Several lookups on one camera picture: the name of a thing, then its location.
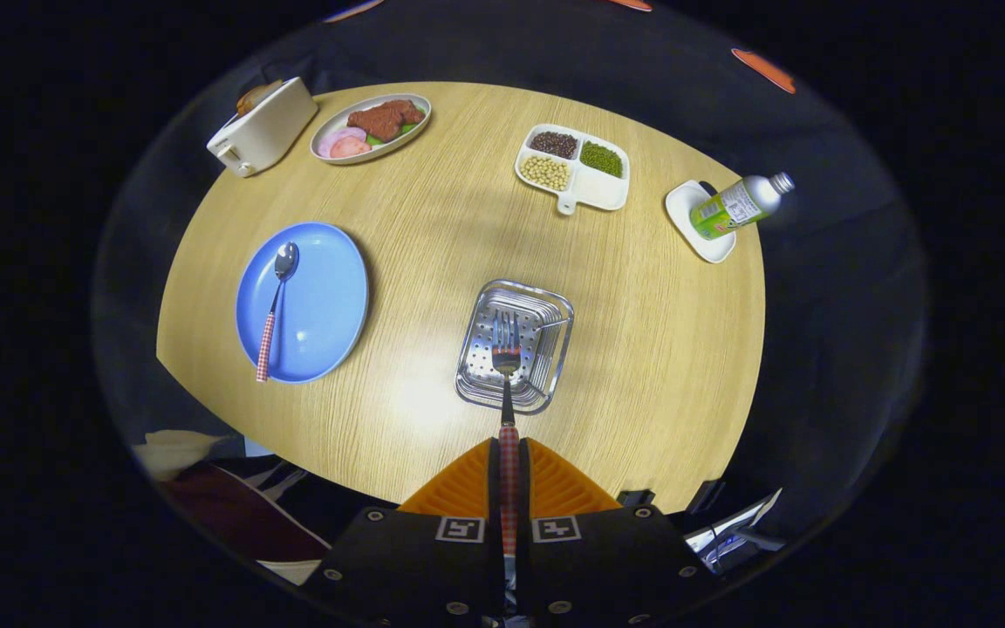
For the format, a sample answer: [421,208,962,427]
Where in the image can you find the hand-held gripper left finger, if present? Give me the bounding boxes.
[302,439,503,627]

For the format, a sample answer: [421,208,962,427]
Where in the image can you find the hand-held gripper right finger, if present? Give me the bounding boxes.
[518,438,721,627]

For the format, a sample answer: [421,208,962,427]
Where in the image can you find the fork with red checked handle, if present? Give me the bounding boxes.
[490,310,523,559]

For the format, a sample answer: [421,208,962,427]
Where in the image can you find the spoon with red checked handle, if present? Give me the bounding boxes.
[256,242,300,383]

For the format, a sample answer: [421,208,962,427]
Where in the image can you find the white and blue object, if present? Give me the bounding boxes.
[686,488,787,572]

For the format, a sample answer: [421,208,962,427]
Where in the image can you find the dark red cloth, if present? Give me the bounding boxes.
[158,462,333,563]

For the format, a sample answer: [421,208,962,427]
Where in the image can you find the blue round plate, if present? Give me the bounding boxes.
[235,222,370,385]

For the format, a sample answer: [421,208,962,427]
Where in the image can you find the black backdrop cloth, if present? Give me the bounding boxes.
[97,0,926,559]

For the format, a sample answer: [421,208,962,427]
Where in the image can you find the small white dish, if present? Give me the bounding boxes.
[665,180,737,264]

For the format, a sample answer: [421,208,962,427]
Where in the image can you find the white divided dish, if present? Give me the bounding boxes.
[515,124,632,216]

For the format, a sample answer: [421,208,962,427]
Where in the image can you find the green label metal bottle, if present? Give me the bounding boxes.
[690,172,796,242]

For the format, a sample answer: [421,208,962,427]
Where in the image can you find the pile of yellow beans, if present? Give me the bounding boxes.
[520,155,571,192]

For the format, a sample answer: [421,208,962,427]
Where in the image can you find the pile of green beans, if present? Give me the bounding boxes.
[579,141,624,178]

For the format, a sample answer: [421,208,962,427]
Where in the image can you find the pile of dark beans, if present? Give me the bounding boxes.
[529,131,579,160]

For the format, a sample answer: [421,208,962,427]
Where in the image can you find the green lettuce leaf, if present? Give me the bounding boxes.
[366,122,423,146]

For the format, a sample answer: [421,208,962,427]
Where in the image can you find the beige oval plate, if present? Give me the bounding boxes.
[310,93,433,166]

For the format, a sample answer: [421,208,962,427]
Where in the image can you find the brown meat piece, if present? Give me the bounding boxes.
[346,99,427,143]

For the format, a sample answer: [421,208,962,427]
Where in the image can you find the white toaster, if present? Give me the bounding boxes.
[207,77,319,179]

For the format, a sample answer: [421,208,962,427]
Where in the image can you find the brown toast slice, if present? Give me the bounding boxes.
[236,80,284,116]

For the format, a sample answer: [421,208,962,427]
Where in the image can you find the metal wire basket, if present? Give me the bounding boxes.
[455,279,575,415]

